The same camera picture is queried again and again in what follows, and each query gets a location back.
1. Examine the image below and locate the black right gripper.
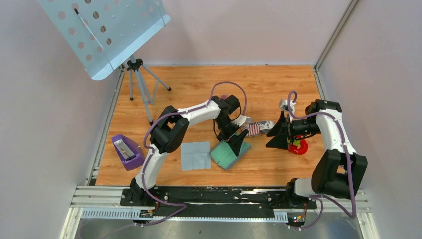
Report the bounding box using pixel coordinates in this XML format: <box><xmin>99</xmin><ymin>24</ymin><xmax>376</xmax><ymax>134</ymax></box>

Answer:
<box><xmin>266</xmin><ymin>111</ymin><xmax>321</xmax><ymax>150</ymax></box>

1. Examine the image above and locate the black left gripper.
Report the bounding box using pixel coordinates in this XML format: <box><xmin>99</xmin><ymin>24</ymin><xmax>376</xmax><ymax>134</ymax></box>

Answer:
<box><xmin>214</xmin><ymin>117</ymin><xmax>248</xmax><ymax>156</ymax></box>

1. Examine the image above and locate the grey-green glasses case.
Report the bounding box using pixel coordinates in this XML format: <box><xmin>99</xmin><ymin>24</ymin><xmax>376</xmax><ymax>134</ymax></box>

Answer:
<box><xmin>210</xmin><ymin>141</ymin><xmax>251</xmax><ymax>171</ymax></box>

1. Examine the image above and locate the flag print glasses case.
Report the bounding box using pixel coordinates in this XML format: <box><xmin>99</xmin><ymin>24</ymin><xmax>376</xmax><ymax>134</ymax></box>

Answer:
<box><xmin>241</xmin><ymin>120</ymin><xmax>275</xmax><ymax>137</ymax></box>

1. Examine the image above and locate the light blue cloth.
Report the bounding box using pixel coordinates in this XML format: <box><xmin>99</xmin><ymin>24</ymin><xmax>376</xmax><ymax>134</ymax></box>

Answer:
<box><xmin>181</xmin><ymin>142</ymin><xmax>211</xmax><ymax>171</ymax></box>

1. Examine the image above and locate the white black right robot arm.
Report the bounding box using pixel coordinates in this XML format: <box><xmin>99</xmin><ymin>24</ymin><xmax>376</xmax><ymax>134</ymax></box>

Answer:
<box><xmin>266</xmin><ymin>99</ymin><xmax>368</xmax><ymax>208</ymax></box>

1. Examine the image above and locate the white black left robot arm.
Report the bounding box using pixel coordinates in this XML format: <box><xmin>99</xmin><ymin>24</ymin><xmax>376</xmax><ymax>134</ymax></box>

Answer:
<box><xmin>130</xmin><ymin>95</ymin><xmax>251</xmax><ymax>206</ymax></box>

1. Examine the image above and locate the red toy arch block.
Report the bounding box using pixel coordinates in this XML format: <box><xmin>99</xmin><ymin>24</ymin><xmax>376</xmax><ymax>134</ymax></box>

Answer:
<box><xmin>288</xmin><ymin>139</ymin><xmax>308</xmax><ymax>155</ymax></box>

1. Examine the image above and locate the purple glasses case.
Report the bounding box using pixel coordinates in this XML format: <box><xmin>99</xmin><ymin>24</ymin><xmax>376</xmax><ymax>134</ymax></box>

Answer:
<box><xmin>112</xmin><ymin>134</ymin><xmax>145</xmax><ymax>171</ymax></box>

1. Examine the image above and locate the perforated metal music stand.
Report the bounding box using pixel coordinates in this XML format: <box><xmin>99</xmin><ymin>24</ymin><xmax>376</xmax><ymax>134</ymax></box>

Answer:
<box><xmin>39</xmin><ymin>0</ymin><xmax>171</xmax><ymax>123</ymax></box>

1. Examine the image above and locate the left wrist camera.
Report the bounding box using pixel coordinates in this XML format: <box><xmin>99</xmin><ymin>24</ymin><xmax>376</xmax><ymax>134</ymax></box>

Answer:
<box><xmin>233</xmin><ymin>115</ymin><xmax>252</xmax><ymax>127</ymax></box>

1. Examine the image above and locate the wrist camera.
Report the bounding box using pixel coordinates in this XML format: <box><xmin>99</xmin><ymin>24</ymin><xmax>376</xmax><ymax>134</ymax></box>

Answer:
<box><xmin>279</xmin><ymin>99</ymin><xmax>295</xmax><ymax>112</ymax></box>
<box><xmin>233</xmin><ymin>115</ymin><xmax>252</xmax><ymax>127</ymax></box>

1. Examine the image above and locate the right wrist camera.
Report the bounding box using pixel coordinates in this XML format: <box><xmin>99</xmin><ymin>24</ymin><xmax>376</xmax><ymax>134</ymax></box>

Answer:
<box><xmin>279</xmin><ymin>99</ymin><xmax>295</xmax><ymax>112</ymax></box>

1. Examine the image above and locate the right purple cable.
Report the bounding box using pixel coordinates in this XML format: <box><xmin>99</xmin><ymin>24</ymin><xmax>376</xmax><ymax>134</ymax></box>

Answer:
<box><xmin>286</xmin><ymin>91</ymin><xmax>358</xmax><ymax>231</ymax></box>

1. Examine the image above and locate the purple cable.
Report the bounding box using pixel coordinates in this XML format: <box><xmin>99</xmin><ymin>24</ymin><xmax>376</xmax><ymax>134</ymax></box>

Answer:
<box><xmin>142</xmin><ymin>81</ymin><xmax>248</xmax><ymax>228</ymax></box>
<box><xmin>286</xmin><ymin>91</ymin><xmax>358</xmax><ymax>231</ymax></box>

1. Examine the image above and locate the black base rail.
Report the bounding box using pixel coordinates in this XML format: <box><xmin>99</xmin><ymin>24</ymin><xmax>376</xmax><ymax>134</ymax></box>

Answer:
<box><xmin>70</xmin><ymin>185</ymin><xmax>372</xmax><ymax>222</ymax></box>

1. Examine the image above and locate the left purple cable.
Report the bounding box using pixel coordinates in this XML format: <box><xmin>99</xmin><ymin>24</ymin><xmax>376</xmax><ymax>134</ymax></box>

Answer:
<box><xmin>142</xmin><ymin>81</ymin><xmax>248</xmax><ymax>228</ymax></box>

